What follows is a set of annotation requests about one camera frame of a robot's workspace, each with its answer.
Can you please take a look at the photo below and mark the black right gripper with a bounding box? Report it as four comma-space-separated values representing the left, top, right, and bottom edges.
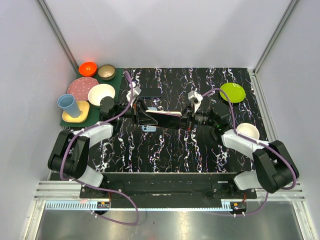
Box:
168, 103, 216, 132

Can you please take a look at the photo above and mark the dark blue phone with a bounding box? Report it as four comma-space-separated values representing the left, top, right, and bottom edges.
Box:
139, 88, 162, 98

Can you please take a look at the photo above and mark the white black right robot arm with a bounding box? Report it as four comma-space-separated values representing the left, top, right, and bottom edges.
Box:
180, 103, 299, 199

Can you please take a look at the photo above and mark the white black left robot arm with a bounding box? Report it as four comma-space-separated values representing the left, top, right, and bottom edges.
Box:
48, 96, 158, 198

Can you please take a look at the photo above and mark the green mat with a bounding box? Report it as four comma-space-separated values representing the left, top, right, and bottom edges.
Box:
60, 68, 124, 128

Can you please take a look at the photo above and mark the white bowl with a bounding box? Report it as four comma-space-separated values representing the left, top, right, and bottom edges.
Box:
87, 84, 116, 107

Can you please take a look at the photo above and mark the lime green plate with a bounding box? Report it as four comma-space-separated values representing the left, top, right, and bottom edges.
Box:
220, 82, 246, 104

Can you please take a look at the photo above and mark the brown patterned bowl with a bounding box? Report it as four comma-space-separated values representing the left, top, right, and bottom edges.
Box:
97, 64, 116, 81

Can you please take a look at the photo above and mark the cream floral bowl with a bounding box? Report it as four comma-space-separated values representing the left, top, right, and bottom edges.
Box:
236, 122, 260, 140

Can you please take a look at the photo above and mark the yellow square plate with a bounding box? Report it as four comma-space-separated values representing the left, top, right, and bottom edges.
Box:
62, 100, 90, 123

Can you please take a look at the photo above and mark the pink dotted plate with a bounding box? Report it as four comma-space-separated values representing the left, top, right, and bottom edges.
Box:
67, 77, 99, 101

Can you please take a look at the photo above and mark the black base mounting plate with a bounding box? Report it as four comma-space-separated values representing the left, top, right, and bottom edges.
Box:
79, 174, 258, 210

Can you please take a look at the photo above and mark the orange bowl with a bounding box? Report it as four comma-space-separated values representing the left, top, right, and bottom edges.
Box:
78, 61, 98, 77

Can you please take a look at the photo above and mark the light blue cup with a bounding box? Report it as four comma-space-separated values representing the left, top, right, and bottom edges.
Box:
57, 94, 81, 118

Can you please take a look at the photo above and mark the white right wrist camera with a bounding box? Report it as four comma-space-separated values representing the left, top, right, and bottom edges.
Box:
188, 90, 203, 113

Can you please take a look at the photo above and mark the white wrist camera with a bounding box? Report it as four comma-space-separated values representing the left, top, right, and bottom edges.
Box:
126, 86, 142, 102
188, 90, 203, 113

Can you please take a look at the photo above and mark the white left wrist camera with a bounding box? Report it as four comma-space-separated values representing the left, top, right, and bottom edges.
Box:
126, 86, 142, 102

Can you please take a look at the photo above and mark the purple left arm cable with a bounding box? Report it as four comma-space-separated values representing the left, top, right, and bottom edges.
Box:
59, 70, 141, 226

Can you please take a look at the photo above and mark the aluminium corner post right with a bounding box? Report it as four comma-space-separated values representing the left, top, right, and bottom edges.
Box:
252, 0, 301, 76

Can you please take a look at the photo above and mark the aluminium corner post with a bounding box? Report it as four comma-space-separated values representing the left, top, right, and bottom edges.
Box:
252, 0, 301, 76
35, 0, 79, 74

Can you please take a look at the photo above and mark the aluminium front rail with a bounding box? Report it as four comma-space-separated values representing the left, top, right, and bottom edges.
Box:
34, 179, 307, 211

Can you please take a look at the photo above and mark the aluminium corner post left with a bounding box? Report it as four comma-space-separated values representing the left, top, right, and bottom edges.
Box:
35, 0, 79, 74

